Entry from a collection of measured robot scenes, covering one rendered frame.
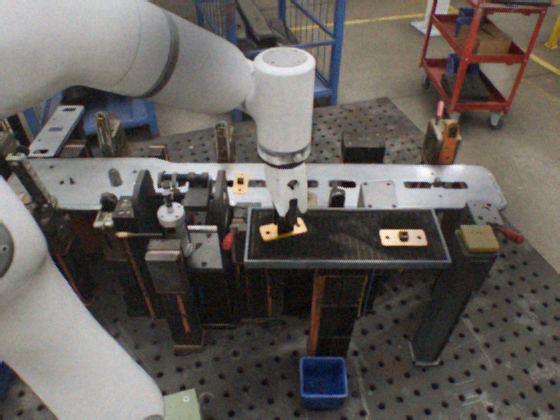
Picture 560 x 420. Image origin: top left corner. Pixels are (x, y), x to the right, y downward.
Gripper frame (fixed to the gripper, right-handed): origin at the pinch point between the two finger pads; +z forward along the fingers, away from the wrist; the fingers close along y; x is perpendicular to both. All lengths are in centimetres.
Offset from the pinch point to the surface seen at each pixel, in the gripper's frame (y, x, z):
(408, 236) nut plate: -9.7, -21.1, 1.6
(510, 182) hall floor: 98, -186, 119
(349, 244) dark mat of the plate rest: -7.2, -10.4, 2.8
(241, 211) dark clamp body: 15.7, 4.7, 11.1
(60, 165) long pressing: 58, 49, 19
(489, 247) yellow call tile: -16.1, -35.2, 2.8
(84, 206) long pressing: 37, 42, 18
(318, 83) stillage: 226, -103, 103
